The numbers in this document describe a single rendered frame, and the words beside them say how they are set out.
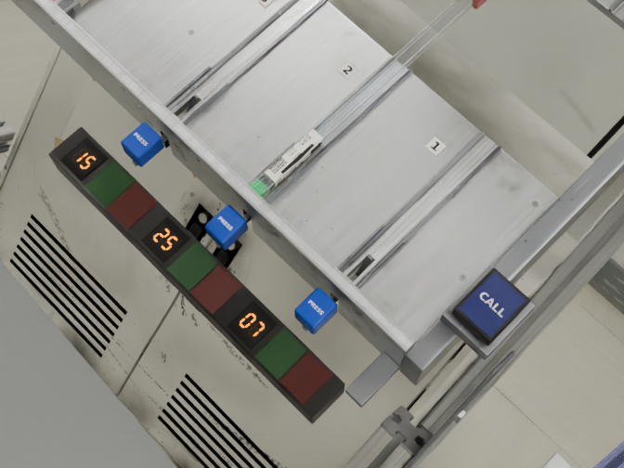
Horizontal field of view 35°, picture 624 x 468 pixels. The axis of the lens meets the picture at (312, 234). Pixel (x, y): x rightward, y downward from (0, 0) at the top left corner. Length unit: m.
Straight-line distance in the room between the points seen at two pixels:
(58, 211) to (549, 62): 1.66
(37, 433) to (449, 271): 0.36
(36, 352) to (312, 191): 0.27
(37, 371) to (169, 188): 0.58
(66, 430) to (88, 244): 0.72
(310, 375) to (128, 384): 0.70
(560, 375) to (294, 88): 1.62
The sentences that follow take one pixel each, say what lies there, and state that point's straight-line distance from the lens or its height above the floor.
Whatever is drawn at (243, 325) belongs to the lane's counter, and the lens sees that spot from 0.85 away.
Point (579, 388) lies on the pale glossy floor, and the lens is 2.46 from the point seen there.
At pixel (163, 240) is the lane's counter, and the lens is 0.88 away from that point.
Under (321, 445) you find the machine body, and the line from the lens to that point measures 1.33.
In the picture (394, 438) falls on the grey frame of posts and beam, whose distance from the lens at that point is 0.90.
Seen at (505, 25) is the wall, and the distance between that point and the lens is 2.84.
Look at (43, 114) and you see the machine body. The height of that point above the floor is 0.38.
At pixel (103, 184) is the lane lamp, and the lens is 0.91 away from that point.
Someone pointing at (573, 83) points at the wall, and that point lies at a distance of 2.79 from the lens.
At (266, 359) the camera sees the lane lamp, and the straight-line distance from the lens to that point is 0.84.
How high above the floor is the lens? 1.18
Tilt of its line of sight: 32 degrees down
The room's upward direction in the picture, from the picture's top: 34 degrees clockwise
